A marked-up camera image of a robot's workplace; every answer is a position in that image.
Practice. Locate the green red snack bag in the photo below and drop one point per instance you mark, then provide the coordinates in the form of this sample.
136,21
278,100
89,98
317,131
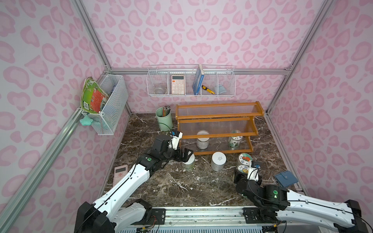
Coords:
93,98

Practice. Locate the white lid green label jar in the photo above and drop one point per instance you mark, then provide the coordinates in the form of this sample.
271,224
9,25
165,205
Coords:
190,164

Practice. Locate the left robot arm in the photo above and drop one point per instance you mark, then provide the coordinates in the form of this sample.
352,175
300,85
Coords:
105,215

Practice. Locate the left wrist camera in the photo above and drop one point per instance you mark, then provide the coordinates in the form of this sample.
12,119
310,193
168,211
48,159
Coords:
176,136

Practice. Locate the pink calculator in basket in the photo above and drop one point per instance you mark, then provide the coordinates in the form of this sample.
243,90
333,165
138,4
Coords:
178,84

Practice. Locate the aluminium front rail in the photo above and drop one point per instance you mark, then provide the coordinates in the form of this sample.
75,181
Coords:
214,219

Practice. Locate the yellow utility knife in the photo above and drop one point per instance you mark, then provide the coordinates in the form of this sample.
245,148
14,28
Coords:
208,90

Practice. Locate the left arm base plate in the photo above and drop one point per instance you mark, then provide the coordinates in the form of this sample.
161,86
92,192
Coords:
156,215

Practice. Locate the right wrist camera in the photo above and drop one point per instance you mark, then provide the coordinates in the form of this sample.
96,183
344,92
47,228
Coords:
254,168

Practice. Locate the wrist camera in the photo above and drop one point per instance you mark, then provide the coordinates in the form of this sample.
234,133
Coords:
254,168
176,136

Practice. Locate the orange wooden three-tier shelf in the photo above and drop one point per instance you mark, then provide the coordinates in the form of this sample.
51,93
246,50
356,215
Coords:
221,121

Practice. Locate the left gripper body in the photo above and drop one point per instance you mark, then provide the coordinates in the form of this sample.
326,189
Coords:
184,154

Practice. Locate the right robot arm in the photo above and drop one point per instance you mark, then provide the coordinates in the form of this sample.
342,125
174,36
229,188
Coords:
275,204

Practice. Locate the pink calculator on table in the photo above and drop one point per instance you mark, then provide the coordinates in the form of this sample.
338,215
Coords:
119,173

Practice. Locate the mint green pencil cup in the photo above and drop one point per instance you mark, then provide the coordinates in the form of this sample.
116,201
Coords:
165,123

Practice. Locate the pencils bundle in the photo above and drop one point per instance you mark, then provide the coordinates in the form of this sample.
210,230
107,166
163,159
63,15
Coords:
166,111

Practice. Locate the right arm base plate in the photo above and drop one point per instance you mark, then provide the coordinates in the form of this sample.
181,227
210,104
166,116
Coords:
255,215

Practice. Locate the strawberry lid seed jar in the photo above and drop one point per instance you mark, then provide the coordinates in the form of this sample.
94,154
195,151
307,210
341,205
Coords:
244,159

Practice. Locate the white mesh side basket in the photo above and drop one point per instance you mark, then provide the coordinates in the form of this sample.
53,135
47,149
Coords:
105,123

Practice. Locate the white wire wall basket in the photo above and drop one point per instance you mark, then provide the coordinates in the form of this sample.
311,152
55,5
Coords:
214,76

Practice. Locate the blue wallet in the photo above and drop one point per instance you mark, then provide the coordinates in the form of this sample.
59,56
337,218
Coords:
286,178

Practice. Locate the tall white tin jar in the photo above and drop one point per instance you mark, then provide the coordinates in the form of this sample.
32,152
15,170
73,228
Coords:
218,161

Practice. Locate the clear tape roll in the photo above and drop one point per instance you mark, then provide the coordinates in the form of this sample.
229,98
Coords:
160,90

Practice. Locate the mint star-shaped toy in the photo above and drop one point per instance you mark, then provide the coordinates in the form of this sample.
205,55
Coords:
86,120

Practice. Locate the small white lid jar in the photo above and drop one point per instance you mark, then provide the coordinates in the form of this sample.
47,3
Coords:
202,142

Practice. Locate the blue book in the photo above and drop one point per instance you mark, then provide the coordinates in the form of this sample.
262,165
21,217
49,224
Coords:
197,84

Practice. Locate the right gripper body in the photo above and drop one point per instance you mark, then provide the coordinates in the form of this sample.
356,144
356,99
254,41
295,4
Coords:
243,179

